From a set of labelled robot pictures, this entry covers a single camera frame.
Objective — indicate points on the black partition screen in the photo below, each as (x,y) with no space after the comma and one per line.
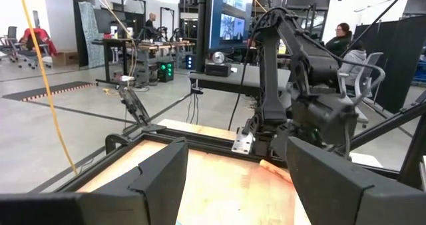
(399,58)

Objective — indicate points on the dark office chair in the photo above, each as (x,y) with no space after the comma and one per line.
(11,42)

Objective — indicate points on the cardboard box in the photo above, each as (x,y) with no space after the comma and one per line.
(65,58)

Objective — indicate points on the black monitor pole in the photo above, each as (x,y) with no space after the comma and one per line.
(201,28)

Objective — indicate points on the large monitor screen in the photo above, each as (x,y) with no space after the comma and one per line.
(229,18)

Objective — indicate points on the box with blue lights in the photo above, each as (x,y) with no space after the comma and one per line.
(190,62)

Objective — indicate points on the black mini computer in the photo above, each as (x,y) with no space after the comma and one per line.
(218,69)

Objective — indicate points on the black floor mat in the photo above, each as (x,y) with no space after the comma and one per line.
(46,91)

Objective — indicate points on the black diagonal frame strut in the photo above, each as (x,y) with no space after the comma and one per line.
(382,128)

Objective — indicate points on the round silver object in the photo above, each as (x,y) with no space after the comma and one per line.
(218,57)

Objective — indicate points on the grey office chair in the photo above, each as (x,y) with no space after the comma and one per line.
(369,82)

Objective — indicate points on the computer with green lights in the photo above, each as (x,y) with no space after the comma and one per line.
(165,72)

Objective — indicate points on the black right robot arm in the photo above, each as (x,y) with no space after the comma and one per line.
(271,85)

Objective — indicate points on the black tripod stand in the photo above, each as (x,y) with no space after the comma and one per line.
(134,105)

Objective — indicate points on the red jacket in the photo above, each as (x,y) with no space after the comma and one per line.
(40,38)

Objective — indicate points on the black standing desk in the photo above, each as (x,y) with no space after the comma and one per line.
(106,42)

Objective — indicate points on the orange highlighter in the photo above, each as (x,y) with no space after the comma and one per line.
(276,171)

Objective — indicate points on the grey patterned panel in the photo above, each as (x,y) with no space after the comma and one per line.
(90,35)

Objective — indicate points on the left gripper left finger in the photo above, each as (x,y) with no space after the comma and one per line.
(159,191)

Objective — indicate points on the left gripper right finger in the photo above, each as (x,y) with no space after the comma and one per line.
(326,191)

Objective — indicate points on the grey desk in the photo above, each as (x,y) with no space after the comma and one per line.
(239,80)

